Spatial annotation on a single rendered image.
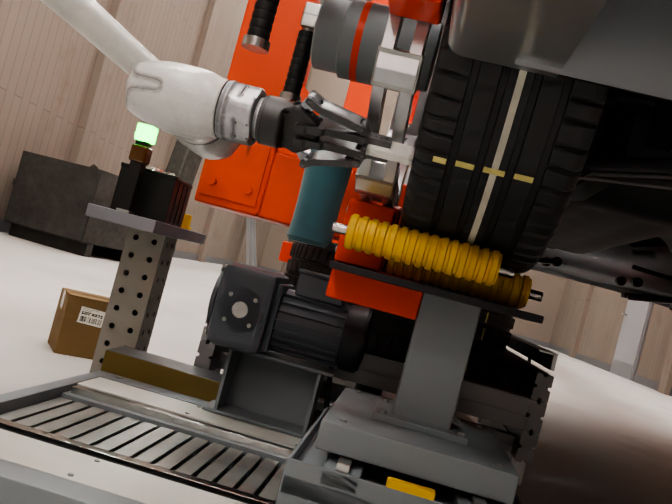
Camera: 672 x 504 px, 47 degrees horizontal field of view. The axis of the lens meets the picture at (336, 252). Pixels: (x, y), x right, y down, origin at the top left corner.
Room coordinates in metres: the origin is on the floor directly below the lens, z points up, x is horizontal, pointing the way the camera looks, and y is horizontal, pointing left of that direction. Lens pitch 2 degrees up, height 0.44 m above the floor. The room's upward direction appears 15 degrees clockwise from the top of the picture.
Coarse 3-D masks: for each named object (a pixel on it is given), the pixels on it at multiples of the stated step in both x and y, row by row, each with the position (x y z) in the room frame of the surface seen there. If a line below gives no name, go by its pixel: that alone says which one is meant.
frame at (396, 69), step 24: (384, 48) 1.09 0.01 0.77; (384, 72) 1.09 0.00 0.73; (408, 72) 1.09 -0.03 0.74; (432, 72) 1.58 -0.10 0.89; (384, 96) 1.15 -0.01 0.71; (408, 96) 1.11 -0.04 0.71; (408, 120) 1.17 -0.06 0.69; (408, 144) 1.56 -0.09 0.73; (360, 168) 1.22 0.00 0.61; (384, 168) 1.23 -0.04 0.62; (360, 192) 1.27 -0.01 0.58; (384, 192) 1.24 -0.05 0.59
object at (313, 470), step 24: (312, 432) 1.36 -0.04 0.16; (288, 456) 1.12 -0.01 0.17; (312, 456) 1.25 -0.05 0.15; (336, 456) 1.20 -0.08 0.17; (288, 480) 1.11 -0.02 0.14; (312, 480) 1.10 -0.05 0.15; (336, 480) 1.10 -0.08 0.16; (360, 480) 1.10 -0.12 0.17; (384, 480) 1.22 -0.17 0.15; (408, 480) 1.26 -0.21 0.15
